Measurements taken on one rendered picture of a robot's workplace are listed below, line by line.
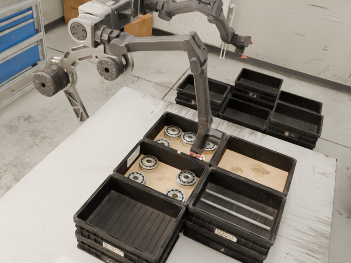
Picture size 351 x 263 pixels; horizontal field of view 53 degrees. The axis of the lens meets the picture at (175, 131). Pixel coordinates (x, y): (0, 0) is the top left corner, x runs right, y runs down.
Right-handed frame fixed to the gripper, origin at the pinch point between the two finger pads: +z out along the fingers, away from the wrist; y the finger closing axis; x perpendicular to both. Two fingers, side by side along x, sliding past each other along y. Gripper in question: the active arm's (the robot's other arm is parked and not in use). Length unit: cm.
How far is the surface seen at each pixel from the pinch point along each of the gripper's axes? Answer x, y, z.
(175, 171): 6.3, -11.4, 4.8
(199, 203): -12.9, -25.2, 3.8
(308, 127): -62, 123, 33
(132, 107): 61, 43, 21
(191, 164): -0.5, -9.2, -2.9
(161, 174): 12.0, -16.9, 5.3
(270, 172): -40.3, 14.9, 1.5
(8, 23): 203, 77, 20
